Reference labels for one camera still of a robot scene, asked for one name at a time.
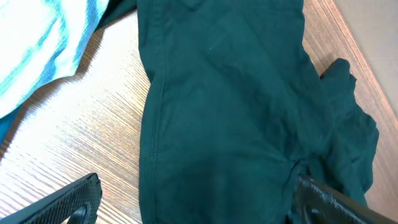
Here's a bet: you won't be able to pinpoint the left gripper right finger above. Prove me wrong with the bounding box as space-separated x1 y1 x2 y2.
294 175 397 224

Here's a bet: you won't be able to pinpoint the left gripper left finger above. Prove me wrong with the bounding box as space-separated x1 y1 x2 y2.
1 173 102 224

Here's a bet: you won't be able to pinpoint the black shorts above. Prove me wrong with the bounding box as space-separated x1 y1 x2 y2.
100 0 379 223

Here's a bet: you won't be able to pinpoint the dark blue garment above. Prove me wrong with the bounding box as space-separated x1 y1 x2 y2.
0 107 21 144

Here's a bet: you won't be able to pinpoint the light denim shorts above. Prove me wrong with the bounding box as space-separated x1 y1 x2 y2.
1 0 109 116

